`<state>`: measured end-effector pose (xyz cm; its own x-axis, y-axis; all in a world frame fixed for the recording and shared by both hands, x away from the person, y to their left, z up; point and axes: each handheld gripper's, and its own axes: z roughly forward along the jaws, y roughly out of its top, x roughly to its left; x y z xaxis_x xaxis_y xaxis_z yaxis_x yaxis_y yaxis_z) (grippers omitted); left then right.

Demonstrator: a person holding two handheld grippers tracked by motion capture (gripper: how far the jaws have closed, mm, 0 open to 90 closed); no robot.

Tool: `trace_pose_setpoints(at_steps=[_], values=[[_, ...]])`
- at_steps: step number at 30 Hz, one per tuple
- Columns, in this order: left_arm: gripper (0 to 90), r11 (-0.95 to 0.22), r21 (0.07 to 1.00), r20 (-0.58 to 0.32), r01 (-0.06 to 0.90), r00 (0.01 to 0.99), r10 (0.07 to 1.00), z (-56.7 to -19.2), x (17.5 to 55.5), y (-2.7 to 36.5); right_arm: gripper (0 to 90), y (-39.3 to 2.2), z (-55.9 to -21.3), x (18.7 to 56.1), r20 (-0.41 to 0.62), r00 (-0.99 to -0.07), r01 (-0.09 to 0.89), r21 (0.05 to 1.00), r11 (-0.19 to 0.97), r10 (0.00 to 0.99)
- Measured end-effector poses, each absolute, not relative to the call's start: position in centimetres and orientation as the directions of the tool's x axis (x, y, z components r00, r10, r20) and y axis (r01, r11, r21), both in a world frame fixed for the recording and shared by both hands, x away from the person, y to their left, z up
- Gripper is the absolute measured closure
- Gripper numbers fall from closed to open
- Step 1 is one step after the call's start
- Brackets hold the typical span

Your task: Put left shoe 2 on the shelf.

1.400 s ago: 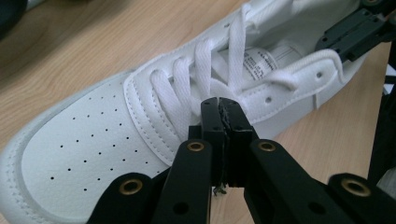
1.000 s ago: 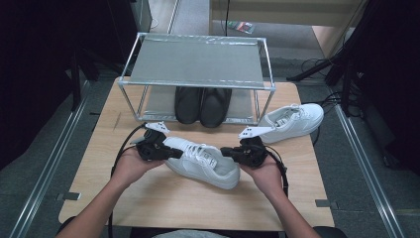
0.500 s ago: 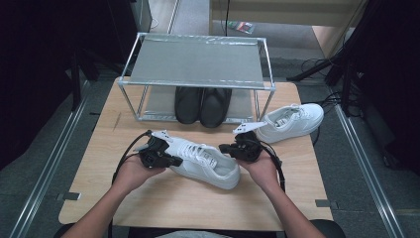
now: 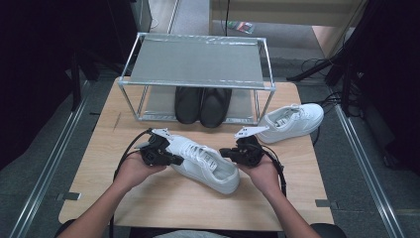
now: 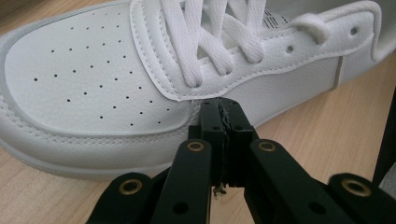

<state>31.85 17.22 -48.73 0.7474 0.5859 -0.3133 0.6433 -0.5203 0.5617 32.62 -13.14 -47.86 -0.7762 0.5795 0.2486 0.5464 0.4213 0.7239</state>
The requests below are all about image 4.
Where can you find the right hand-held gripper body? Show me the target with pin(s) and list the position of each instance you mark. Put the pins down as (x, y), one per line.
(251, 150)

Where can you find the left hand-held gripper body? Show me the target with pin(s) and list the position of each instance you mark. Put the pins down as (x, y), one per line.
(153, 152)

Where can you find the white sneaker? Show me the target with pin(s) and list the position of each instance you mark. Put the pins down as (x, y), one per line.
(204, 165)
(294, 120)

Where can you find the black slipper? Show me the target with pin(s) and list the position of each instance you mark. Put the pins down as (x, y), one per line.
(187, 105)
(214, 107)

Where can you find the metal frame shoe rack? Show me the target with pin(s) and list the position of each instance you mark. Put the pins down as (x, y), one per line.
(198, 59)

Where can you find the person's left hand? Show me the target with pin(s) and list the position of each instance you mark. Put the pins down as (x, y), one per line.
(135, 170)

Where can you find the person's right hand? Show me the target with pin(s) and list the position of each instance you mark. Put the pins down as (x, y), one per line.
(264, 175)

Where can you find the person's grey clothing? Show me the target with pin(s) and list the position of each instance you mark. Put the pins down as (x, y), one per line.
(191, 234)

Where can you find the black upright stand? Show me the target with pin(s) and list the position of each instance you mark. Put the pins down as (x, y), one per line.
(76, 82)

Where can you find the black tripod stand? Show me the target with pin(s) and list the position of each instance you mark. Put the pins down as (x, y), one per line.
(317, 67)

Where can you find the colourful packet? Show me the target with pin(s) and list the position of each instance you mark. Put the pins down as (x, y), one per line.
(242, 27)

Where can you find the grey cabinet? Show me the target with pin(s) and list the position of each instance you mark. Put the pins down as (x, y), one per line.
(142, 15)

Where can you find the light wooden furniture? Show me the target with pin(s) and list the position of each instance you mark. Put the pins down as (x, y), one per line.
(280, 13)

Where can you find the grey table bracket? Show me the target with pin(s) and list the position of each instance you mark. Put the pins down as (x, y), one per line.
(69, 196)
(325, 203)

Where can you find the metal floor rail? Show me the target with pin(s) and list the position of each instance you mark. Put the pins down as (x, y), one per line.
(43, 175)
(366, 165)

